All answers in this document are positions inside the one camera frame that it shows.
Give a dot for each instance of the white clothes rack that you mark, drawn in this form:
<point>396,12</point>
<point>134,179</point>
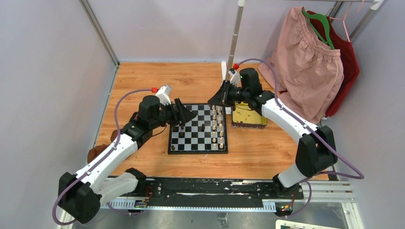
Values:
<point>372,9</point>

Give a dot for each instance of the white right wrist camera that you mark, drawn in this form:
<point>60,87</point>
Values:
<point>234,75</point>

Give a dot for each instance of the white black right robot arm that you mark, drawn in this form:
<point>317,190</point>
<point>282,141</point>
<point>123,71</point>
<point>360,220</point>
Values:
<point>315,144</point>

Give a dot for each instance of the pink clothes hanger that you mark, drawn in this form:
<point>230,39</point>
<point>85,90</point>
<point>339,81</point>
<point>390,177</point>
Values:
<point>345,22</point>

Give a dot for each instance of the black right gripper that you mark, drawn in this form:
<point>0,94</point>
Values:
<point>222,97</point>

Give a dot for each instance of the pink garment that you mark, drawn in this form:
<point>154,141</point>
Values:
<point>307,73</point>

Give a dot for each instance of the brown cloth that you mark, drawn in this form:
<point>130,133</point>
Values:
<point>94,152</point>

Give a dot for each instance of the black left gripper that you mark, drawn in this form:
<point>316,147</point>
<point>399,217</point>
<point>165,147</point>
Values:
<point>182,115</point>

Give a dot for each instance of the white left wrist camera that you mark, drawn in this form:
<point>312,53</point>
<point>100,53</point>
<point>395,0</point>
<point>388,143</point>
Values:
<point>163,94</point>

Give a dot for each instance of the white tablet corner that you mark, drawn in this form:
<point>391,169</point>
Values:
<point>284,224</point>

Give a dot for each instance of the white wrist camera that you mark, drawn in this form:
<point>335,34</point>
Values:
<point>234,75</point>
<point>163,94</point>

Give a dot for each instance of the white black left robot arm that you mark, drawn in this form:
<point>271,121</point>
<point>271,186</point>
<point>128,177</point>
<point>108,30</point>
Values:
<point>83,193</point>

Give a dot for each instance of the red garment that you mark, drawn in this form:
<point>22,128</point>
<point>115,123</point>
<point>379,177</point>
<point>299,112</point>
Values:
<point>345,63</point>

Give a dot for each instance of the black white chess board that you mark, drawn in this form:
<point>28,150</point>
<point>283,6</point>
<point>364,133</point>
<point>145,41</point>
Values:
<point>196,141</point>

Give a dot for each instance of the aluminium frame post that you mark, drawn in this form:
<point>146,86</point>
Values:
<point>99,31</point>

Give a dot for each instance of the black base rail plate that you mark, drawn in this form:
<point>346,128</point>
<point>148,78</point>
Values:
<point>209,193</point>

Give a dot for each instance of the gold tin box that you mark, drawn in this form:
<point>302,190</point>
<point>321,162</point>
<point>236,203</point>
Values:
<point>245,117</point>

